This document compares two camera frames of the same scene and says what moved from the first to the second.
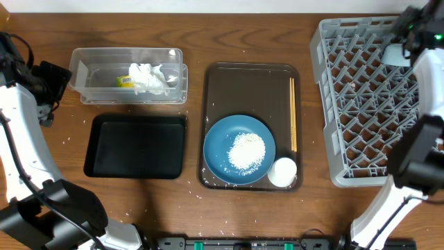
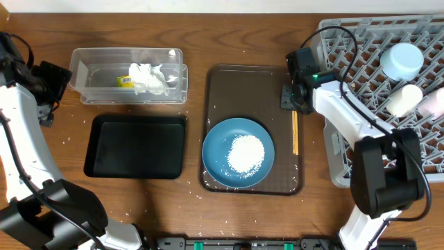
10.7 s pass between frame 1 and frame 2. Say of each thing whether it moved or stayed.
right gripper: moved
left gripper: stayed
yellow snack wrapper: stayed
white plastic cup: moved
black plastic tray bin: stayed
